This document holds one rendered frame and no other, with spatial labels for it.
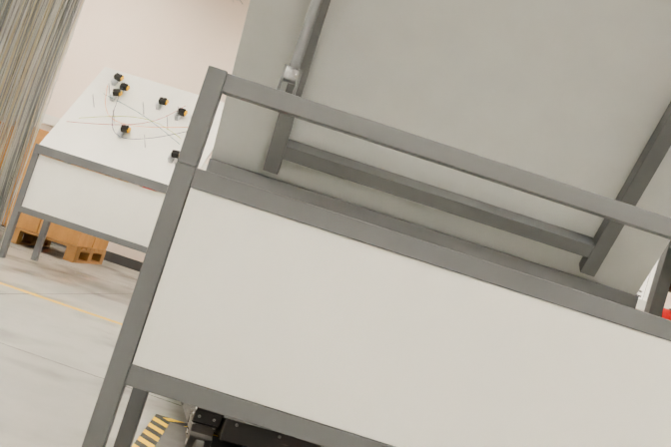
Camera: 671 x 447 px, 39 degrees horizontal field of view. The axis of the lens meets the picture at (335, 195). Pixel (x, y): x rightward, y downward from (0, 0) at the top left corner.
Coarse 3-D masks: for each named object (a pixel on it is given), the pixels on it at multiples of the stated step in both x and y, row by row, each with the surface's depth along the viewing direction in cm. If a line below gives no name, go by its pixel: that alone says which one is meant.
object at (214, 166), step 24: (216, 168) 242; (240, 168) 242; (288, 192) 243; (312, 192) 243; (360, 216) 243; (384, 216) 244; (432, 240) 244; (456, 240) 244; (504, 264) 245; (528, 264) 245; (576, 288) 246; (600, 288) 246
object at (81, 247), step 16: (32, 224) 835; (16, 240) 834; (32, 240) 869; (48, 240) 905; (64, 240) 832; (80, 240) 835; (96, 240) 874; (64, 256) 829; (80, 256) 864; (96, 256) 898
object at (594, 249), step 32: (320, 32) 216; (288, 128) 232; (288, 160) 237; (320, 160) 235; (352, 160) 238; (640, 160) 225; (384, 192) 238; (416, 192) 236; (448, 192) 239; (640, 192) 227; (512, 224) 238; (544, 224) 239; (608, 224) 234
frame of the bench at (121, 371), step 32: (224, 192) 183; (256, 192) 184; (160, 224) 182; (320, 224) 184; (352, 224) 184; (160, 256) 182; (416, 256) 185; (448, 256) 185; (512, 288) 186; (544, 288) 186; (128, 320) 181; (608, 320) 186; (640, 320) 187; (128, 352) 181; (128, 384) 180; (160, 384) 181; (192, 384) 181; (96, 416) 180; (128, 416) 235; (256, 416) 181; (288, 416) 182
